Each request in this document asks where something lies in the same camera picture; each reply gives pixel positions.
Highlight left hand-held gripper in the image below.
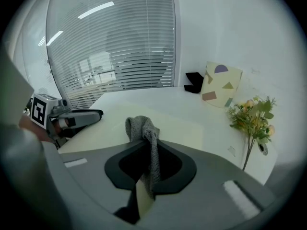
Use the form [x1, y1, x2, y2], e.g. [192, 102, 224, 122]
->
[30, 93, 104, 149]

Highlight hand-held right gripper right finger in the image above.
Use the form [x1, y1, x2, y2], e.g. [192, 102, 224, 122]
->
[138, 140, 279, 230]

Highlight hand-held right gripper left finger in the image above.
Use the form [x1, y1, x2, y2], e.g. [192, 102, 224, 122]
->
[42, 139, 151, 225]

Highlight grey knitted cloth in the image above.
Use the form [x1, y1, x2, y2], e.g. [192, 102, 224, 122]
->
[125, 115, 161, 200]

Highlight person's left forearm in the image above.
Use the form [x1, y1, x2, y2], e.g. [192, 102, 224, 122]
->
[19, 115, 52, 142]

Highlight artificial flower bouquet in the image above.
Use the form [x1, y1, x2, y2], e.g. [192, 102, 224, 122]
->
[227, 95, 276, 172]

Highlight white window blinds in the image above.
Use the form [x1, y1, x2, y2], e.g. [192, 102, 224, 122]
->
[14, 0, 177, 110]

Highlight cream patterned pot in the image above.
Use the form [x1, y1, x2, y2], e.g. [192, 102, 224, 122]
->
[200, 61, 243, 109]

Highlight black fabric bundle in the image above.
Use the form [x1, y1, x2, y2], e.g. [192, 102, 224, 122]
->
[184, 72, 204, 94]

